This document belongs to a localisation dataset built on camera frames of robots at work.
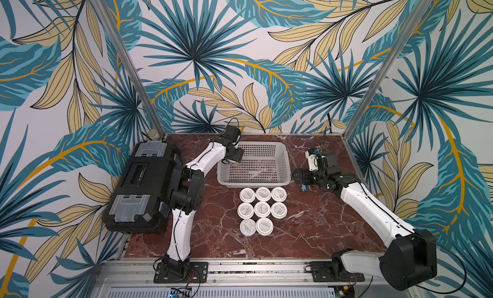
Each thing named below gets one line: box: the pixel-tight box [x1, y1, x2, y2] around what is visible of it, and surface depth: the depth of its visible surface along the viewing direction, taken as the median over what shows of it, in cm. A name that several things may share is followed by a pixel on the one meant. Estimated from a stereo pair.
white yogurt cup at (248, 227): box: [239, 218, 257, 237], surface depth 81 cm
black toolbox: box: [102, 140, 183, 234], surface depth 76 cm
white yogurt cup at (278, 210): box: [270, 201, 288, 220], surface depth 85 cm
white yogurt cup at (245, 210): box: [237, 202, 255, 220], surface depth 84 cm
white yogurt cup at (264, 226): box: [255, 217, 275, 237], surface depth 80 cm
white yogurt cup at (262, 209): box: [254, 201, 271, 218], surface depth 85 cm
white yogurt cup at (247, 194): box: [238, 187, 257, 203], surface depth 88 cm
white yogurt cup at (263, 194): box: [255, 186, 272, 202], surface depth 89 cm
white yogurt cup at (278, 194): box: [270, 186, 288, 203], surface depth 89 cm
